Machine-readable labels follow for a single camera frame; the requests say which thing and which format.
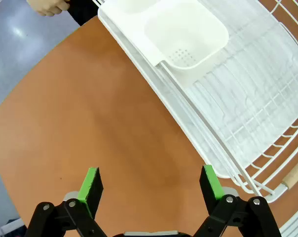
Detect white plastic cutlery holder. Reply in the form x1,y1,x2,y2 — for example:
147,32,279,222
99,0,230,70

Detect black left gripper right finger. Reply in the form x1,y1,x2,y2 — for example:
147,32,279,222
192,164,283,237

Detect person's right hand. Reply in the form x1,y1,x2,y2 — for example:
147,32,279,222
27,0,71,17

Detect white wire dish rack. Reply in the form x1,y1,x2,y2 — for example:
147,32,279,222
92,0,298,204

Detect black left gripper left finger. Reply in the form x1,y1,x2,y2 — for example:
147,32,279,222
24,167,108,237

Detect white plastic drip tray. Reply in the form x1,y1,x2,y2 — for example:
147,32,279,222
97,0,298,179

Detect black trousers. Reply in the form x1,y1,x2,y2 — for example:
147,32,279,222
66,0,101,27

